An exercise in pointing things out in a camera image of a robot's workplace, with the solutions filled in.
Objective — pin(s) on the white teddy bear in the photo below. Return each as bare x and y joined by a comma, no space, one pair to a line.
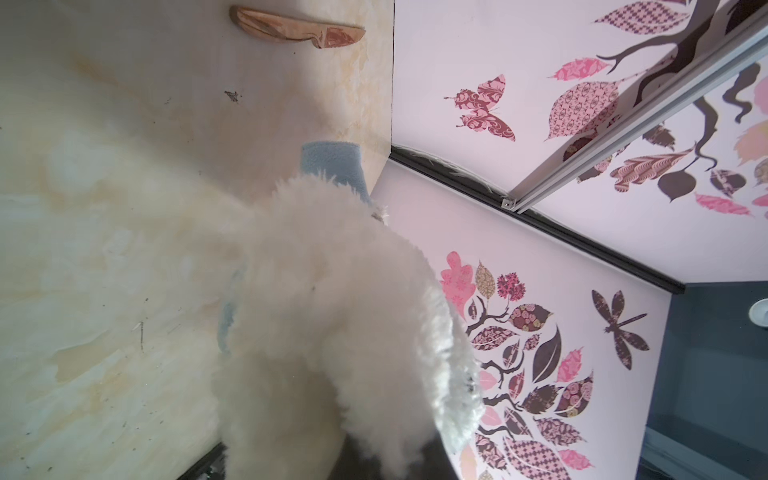
343,359

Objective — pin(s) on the wooden knife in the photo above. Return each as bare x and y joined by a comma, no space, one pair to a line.
280,29

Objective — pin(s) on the rear aluminium rail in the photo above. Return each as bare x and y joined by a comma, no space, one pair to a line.
744,45

